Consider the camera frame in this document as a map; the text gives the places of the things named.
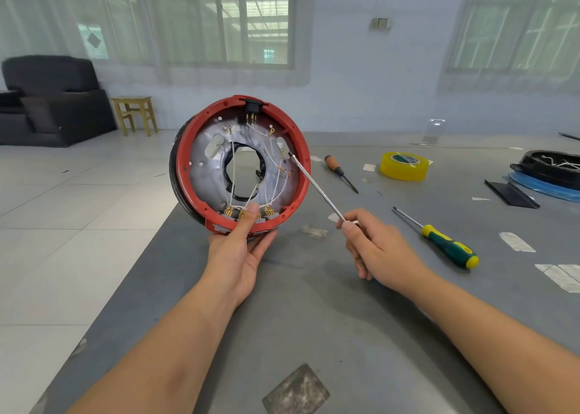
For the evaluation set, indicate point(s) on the person's left hand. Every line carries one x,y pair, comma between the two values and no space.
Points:
231,264

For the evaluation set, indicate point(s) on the person's right hand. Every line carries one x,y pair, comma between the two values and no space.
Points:
390,255

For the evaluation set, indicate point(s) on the red round appliance base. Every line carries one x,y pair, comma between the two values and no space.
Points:
208,169

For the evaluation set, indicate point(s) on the person's right forearm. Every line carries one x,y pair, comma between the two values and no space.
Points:
507,346

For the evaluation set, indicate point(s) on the person's left forearm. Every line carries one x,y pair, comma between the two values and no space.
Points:
163,355

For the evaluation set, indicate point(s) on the black round appliance part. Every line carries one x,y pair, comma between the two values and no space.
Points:
544,166

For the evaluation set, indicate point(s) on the crumpled white tape piece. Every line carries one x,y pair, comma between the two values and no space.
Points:
314,231

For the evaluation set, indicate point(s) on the yellow tape roll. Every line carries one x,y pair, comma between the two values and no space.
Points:
390,171

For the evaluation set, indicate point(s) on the narrow white tape strip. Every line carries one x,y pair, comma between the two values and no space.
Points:
517,241

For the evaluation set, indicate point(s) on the black flat plate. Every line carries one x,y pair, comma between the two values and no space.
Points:
512,194

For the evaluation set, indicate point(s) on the wide white tape strips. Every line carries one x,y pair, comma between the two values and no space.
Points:
560,276

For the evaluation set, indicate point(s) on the small wooden stool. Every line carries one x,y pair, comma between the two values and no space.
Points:
133,102

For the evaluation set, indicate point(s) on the sheer white curtain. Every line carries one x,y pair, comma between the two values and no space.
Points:
45,19
516,83

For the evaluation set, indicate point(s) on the thin black rod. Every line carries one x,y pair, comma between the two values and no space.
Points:
571,136

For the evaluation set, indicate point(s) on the black armchair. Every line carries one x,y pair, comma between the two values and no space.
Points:
54,101

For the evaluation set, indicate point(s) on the large barred window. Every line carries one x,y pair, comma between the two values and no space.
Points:
208,19
516,28

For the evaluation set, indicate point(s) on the white wall box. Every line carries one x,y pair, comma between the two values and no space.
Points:
381,24

